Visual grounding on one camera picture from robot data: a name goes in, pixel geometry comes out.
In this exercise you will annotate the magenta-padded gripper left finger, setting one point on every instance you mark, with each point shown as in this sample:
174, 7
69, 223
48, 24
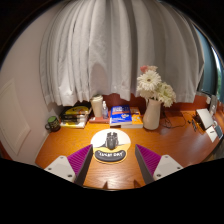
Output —
63, 166

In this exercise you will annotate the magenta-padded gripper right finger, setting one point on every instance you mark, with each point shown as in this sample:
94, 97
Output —
160, 165

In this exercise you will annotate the grey and black computer mouse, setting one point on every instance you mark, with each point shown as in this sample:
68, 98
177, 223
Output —
112, 140

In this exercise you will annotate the white yellow black mouse pad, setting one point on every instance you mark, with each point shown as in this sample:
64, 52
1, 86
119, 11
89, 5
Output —
100, 138

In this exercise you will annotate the thick yellow book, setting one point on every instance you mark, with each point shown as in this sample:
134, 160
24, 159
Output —
71, 125

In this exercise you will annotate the cream ceramic vase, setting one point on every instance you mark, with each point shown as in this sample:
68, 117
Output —
152, 116

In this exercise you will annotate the orange and yellow book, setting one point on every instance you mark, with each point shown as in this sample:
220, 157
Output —
136, 118

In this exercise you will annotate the black pen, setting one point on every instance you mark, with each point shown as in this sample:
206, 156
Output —
194, 125

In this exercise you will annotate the reddish brown book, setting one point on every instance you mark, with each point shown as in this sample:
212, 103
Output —
98, 120

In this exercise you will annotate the yellow and black book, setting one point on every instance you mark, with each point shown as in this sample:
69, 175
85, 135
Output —
77, 110

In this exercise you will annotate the white paper sheet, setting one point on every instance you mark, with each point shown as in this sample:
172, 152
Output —
211, 134

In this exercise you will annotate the blue book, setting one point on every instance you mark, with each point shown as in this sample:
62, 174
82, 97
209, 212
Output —
120, 116

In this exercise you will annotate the white flat device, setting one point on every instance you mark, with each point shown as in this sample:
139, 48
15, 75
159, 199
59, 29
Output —
205, 118

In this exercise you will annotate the clear spray bottle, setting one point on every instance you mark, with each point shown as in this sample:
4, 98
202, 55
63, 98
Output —
105, 112

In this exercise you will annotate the cream lidded travel cup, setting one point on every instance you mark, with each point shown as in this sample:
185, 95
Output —
96, 106

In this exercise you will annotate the white flower bouquet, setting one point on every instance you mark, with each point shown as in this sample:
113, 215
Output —
150, 81

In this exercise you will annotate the window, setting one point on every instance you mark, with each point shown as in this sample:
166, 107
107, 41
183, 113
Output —
210, 66

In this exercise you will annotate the white curtain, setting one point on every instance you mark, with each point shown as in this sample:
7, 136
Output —
116, 46

